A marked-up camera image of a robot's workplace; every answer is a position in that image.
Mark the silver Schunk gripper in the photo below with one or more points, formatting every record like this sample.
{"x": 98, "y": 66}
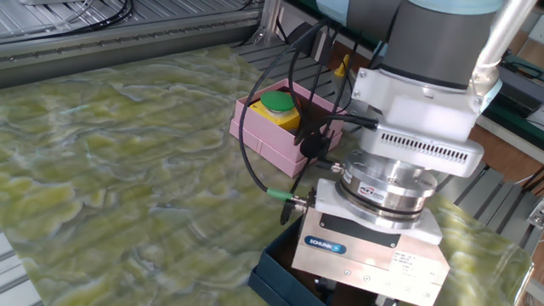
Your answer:
{"x": 361, "y": 259}

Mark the yellow push button green cap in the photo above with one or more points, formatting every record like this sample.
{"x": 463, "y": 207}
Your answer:
{"x": 276, "y": 102}

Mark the dark blue cardboard box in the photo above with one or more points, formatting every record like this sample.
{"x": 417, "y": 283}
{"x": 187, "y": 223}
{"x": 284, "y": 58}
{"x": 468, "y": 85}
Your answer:
{"x": 272, "y": 272}

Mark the pink cardboard box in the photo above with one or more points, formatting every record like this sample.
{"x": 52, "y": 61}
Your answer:
{"x": 255, "y": 132}

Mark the dark power supply box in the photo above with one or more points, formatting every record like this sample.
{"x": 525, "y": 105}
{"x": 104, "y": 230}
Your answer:
{"x": 520, "y": 91}

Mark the white wrist adapter block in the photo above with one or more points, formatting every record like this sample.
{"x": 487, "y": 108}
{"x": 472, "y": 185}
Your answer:
{"x": 416, "y": 115}

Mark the small yellow plastic piece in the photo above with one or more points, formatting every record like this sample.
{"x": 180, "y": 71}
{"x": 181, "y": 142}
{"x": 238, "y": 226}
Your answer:
{"x": 340, "y": 68}

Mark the green marble pattern mat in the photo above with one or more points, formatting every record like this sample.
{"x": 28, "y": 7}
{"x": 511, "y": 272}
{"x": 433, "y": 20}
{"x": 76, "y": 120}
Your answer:
{"x": 127, "y": 170}

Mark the silver corner bracket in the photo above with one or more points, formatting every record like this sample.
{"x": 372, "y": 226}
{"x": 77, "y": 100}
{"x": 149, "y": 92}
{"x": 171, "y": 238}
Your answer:
{"x": 537, "y": 217}

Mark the grey aluminium rail beam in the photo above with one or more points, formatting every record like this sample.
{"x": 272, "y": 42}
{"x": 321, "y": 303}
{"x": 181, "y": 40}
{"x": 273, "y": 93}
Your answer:
{"x": 85, "y": 55}

